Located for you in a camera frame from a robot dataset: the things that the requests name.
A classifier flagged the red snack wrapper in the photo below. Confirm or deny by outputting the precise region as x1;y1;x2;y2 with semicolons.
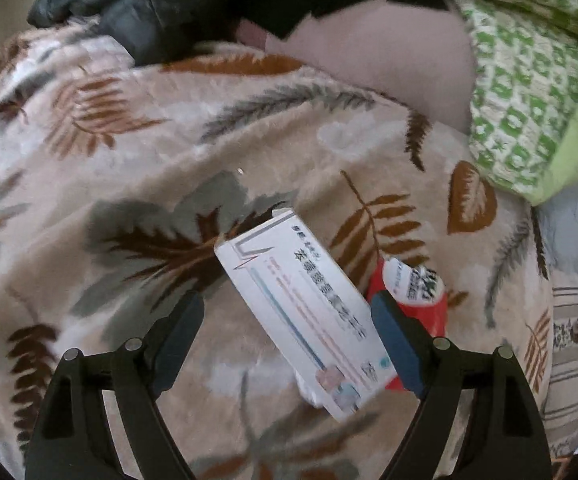
367;258;448;398

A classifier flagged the white medicine box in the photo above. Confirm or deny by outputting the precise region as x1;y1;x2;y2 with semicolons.
214;209;396;422

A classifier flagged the striped beige pillow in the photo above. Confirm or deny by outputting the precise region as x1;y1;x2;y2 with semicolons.
544;270;578;457

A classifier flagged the leaf patterned bed blanket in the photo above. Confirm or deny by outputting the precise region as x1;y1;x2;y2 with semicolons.
0;25;552;479

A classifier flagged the green patterned quilt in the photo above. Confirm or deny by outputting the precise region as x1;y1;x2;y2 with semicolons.
453;0;578;205

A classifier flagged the pink bed sheet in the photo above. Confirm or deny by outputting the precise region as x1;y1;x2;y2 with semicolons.
235;0;475;133

